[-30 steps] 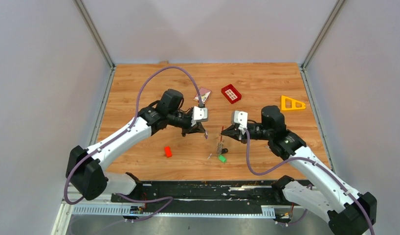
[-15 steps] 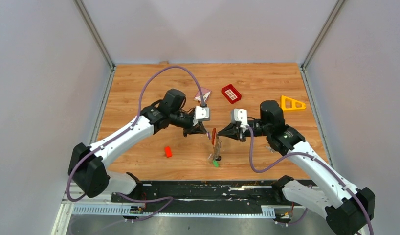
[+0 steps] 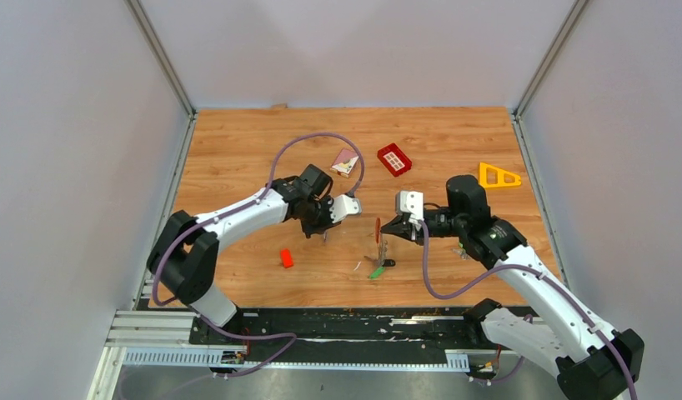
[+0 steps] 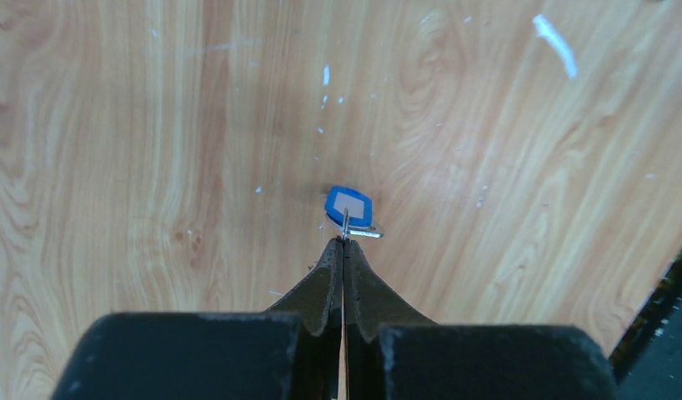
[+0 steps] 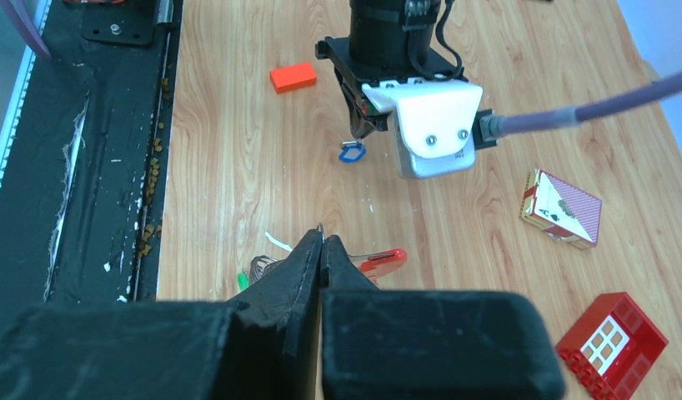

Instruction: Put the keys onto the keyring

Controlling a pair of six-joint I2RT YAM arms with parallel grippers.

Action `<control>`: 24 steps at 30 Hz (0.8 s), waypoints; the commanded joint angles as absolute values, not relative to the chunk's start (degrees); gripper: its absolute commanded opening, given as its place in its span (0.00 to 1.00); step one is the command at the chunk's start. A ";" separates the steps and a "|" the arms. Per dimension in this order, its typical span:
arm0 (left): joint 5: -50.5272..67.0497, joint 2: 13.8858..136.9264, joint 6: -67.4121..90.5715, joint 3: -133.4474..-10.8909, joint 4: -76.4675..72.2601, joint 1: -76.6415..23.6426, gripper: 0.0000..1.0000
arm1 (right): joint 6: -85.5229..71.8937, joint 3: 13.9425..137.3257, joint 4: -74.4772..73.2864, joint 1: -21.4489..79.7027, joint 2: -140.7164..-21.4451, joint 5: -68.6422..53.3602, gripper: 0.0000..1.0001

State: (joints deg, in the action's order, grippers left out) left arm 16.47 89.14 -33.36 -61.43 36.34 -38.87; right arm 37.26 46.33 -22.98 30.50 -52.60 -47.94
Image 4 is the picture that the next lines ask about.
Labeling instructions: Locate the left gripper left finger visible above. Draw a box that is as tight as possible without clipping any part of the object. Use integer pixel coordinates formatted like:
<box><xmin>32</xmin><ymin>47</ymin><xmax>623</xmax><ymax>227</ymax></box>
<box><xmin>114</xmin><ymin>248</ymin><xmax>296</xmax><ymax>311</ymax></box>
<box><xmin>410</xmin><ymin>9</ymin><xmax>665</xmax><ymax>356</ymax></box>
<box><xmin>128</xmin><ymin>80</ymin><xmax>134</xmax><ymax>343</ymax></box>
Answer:
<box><xmin>53</xmin><ymin>238</ymin><xmax>343</xmax><ymax>399</ymax></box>

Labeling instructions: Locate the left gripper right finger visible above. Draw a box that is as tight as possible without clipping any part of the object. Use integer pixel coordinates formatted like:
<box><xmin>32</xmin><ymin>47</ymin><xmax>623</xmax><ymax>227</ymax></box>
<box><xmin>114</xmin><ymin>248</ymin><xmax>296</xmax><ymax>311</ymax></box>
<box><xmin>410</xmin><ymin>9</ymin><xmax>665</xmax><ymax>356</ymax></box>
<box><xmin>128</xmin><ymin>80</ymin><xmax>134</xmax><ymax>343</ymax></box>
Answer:
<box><xmin>343</xmin><ymin>240</ymin><xmax>617</xmax><ymax>399</ymax></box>

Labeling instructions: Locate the blue tag key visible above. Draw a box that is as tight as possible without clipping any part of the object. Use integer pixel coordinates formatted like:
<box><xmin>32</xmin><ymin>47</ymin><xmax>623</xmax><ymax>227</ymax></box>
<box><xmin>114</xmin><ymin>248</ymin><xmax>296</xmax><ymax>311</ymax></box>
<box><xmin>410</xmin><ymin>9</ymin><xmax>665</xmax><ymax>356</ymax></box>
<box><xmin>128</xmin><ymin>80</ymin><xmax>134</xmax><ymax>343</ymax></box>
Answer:
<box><xmin>323</xmin><ymin>186</ymin><xmax>384</xmax><ymax>238</ymax></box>

